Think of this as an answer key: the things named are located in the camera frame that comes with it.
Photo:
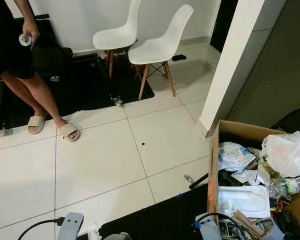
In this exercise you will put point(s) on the brown paper trash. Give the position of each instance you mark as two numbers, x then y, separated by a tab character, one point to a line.
247	225

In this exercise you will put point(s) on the white tape roll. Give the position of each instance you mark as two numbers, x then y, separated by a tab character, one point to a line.
25	40

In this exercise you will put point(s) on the person's left forearm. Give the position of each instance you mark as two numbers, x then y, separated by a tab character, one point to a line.
24	11

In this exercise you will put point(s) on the large cardboard rubbish box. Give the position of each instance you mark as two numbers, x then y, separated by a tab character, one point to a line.
212	170

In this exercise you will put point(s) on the person's left hand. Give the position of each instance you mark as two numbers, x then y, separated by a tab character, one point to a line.
32	31

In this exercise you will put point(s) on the white plastic tray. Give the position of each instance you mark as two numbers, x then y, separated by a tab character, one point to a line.
242	200

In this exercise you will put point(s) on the black rod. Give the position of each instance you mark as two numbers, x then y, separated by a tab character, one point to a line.
197	181

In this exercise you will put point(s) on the crushed clear plastic bottle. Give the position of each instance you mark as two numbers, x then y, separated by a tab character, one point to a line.
290	186

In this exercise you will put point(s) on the blue and white wrapper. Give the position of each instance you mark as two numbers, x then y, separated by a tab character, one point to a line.
232	155

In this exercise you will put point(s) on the white plastic bag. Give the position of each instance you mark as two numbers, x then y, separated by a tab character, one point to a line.
286	152

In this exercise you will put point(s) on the black rounded bag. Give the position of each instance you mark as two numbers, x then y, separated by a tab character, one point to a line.
295	120

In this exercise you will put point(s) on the beige slide sandal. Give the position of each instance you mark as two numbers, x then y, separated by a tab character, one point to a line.
70	132
37	123

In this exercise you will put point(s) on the small metal caster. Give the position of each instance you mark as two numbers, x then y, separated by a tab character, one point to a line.
117	101

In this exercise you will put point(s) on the small black floor object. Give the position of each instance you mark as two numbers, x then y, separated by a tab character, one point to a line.
178	57

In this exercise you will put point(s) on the white shell chair wooden legs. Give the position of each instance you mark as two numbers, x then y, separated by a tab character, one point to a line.
162	45
117	37

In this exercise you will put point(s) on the black floor mat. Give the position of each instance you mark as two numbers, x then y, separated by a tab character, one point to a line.
90	85

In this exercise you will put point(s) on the person in black shorts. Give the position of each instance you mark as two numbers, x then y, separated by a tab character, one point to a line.
20	55

